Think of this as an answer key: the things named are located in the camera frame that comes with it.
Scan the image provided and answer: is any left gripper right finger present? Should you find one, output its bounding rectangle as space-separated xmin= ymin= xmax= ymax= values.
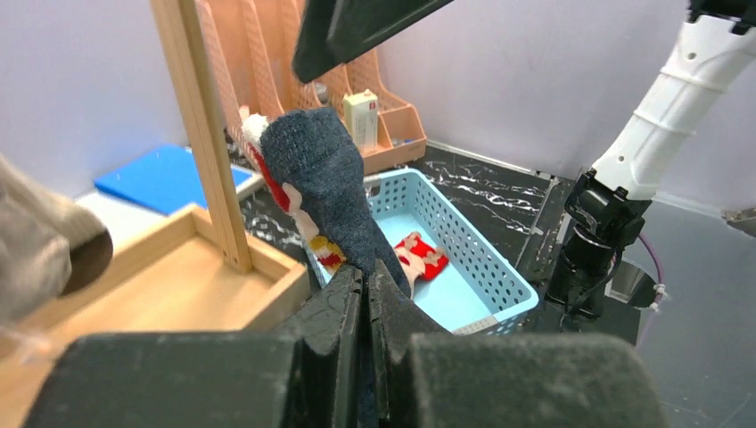
xmin=367 ymin=260 xmax=450 ymax=427

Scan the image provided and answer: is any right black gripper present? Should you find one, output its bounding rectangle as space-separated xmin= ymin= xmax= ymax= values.
xmin=292 ymin=0 xmax=451 ymax=84

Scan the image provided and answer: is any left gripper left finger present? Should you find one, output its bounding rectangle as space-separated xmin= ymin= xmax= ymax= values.
xmin=274 ymin=266 xmax=363 ymax=427

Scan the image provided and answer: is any navy sock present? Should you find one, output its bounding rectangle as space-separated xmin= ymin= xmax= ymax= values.
xmin=242 ymin=107 xmax=413 ymax=297

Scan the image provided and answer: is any red sock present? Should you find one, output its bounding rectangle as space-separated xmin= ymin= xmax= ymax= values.
xmin=1 ymin=158 xmax=114 ymax=323

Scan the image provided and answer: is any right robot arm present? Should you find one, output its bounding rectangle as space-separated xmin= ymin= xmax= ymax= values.
xmin=292 ymin=1 xmax=755 ymax=318

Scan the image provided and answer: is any pink desk file organizer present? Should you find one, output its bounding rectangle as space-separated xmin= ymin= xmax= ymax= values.
xmin=197 ymin=1 xmax=427 ymax=174

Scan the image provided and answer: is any white small box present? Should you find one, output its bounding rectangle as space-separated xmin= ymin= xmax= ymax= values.
xmin=342 ymin=89 xmax=378 ymax=153

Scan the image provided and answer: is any light blue plastic basket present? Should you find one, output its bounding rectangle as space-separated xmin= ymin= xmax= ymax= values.
xmin=304 ymin=168 xmax=541 ymax=337

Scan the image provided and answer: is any wooden clothes rack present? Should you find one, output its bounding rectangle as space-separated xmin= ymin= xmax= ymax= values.
xmin=1 ymin=1 xmax=310 ymax=427

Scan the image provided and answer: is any blue folder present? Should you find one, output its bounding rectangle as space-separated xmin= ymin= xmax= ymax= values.
xmin=93 ymin=144 xmax=255 ymax=216

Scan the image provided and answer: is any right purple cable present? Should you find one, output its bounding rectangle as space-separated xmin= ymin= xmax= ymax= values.
xmin=637 ymin=233 xmax=668 ymax=314

